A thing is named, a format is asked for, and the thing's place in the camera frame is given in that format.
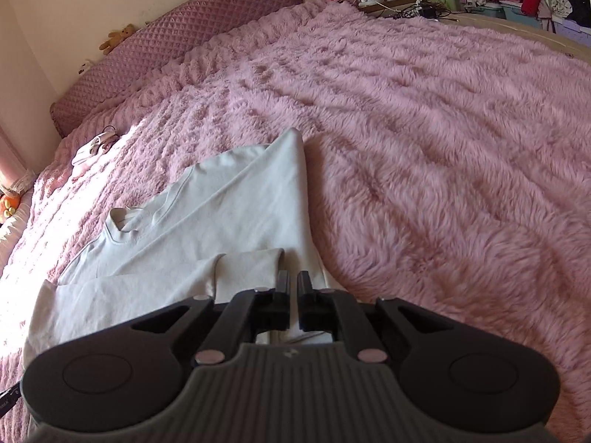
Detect pink quilted headboard cushion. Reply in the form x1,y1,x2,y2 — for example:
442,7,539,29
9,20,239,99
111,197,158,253
50,0,304,138

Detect beige bed frame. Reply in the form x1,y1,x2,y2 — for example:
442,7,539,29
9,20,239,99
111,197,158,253
443,11,591,62

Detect small white garment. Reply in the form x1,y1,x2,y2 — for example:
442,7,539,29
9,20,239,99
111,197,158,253
71,130,120,167

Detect brown teddy bear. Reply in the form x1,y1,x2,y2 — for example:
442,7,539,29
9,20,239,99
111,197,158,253
99,24,138,54

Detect orange plush toy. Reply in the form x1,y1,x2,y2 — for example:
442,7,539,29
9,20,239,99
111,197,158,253
0,191,22,223

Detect tangle of black cables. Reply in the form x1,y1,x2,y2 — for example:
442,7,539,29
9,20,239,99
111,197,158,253
402,0,459,22

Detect pink fluffy blanket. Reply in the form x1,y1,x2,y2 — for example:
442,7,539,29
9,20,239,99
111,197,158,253
0,0,591,425

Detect purple storage bin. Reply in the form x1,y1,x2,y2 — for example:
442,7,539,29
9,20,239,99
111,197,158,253
551,16,591,48

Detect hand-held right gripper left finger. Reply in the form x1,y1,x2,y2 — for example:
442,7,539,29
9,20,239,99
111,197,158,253
131,270,292,366

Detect teal storage bin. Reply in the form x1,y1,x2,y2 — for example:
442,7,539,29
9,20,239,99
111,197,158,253
465,2,542,29

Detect white printed t-shirt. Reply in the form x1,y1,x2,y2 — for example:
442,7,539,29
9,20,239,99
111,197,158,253
23,128,345,370

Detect pink lace curtain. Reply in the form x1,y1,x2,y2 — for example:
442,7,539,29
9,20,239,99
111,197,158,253
0,124,38,195

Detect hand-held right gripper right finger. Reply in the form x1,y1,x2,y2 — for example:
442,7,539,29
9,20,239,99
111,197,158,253
297,271,456,365

